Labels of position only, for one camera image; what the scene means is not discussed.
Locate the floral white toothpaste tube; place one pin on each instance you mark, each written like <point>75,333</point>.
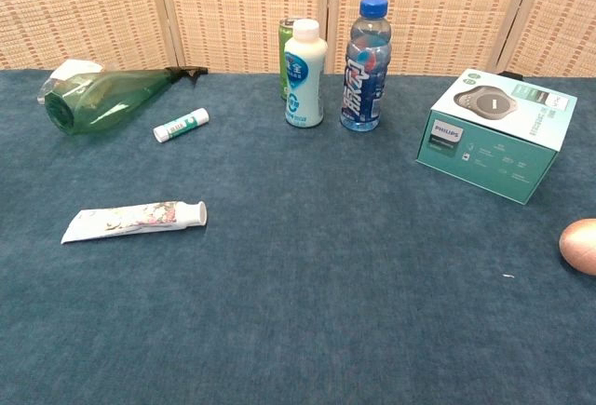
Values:
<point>135,221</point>

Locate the blue table cloth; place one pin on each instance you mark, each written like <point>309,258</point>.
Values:
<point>298,284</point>

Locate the white milk drink bottle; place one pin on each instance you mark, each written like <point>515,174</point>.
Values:
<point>303,79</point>

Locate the blue sports drink bottle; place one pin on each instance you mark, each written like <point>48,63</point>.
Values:
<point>365,84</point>

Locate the white green glue stick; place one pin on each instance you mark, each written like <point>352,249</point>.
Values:
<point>181,125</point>

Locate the green drink can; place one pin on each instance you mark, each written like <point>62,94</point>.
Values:
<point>285,51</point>

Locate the woven bamboo folding screen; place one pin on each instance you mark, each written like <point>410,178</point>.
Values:
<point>233,9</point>

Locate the teal Philips product box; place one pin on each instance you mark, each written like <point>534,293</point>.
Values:
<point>493,144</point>

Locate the green plastic spray bottle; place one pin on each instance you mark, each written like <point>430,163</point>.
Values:
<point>102,98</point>

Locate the black object behind box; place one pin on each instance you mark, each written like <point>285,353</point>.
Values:
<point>510,75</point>

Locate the copper pink egg ball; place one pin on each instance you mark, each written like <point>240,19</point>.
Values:
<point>581,247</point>

